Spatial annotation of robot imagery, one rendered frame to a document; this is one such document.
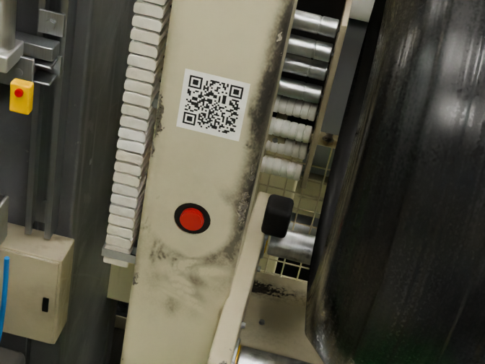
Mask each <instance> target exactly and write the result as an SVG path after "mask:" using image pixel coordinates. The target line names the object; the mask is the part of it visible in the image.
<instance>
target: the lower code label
mask: <svg viewBox="0 0 485 364"><path fill-rule="evenodd" d="M249 89H250V84H248V83H245V82H240V81H236V80H233V79H228V78H224V77H218V76H215V75H212V74H207V73H203V72H199V71H194V70H191V69H185V74H184V80H183V88H182V92H181V98H180V106H179V111H178V119H177V125H176V126H178V127H181V128H184V129H190V130H193V131H199V132H202V133H205V134H210V135H214V136H217V137H222V138H226V139H231V140H235V141H239V139H240V132H241V128H242V124H243V118H244V114H245V108H246V104H247V100H248V93H249Z"/></svg>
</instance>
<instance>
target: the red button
mask: <svg viewBox="0 0 485 364"><path fill-rule="evenodd" d="M180 223H181V225H182V226H183V227H184V228H185V229H187V230H199V229H200V228H201V227H202V226H203V224H204V216H203V214H202V213H201V212H200V211H199V210H197V209H194V208H187V209H184V210H183V211H182V213H181V215H180Z"/></svg>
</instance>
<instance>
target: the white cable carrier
mask: <svg viewBox="0 0 485 364"><path fill-rule="evenodd" d="M171 4H172V0H137V1H136V2H135V4H134V12H135V15H134V16H133V19H132V25H133V26H134V27H133V29H132V30H131V36H130V38H131V39H133V40H132V41H131V42H130V45H129V49H128V50H129V52H131V53H130V54H129V55H128V60H127V64H128V65H129V66H128V68H127V70H126V77H128V78H127V79H126V81H125V83H124V89H125V90H126V91H125V92H124V94H123V102H124V103H123V105H122V108H121V113H122V114H123V115H122V116H121V119H120V125H121V127H120V128H119V131H118V136H119V139H118V142H117V148H118V150H117V152H116V156H115V158H116V159H117V160H116V162H115V167H114V170H115V172H114V175H113V180H114V181H115V182H114V183H113V187H112V192H113V193H112V195H111V199H110V201H111V204H110V209H109V212H110V215H109V218H108V222H109V225H108V229H107V233H108V234H107V237H106V241H105V242H106V245H105V248H107V249H110V250H114V251H119V252H122V253H125V254H133V255H136V250H137V244H138V238H139V229H140V224H141V222H140V221H141V214H142V209H143V200H144V194H145V192H144V190H145V188H146V183H147V182H146V180H147V173H148V171H147V169H148V168H149V158H150V154H151V150H150V148H151V147H152V136H153V135H154V128H153V126H154V125H155V121H156V118H155V115H156V113H157V104H158V98H159V91H160V80H161V78H162V67H163V63H164V58H163V56H164V54H165V49H166V46H165V44H166V42H167V33H166V32H167V31H168V28H169V23H170V21H169V20H168V19H169V18H170V13H171V8H170V5H171ZM103 261H104V262H105V263H109V264H114V265H117V266H120V267H125V268H127V267H128V262H126V261H121V260H117V259H112V258H109V257H106V256H104V258H103Z"/></svg>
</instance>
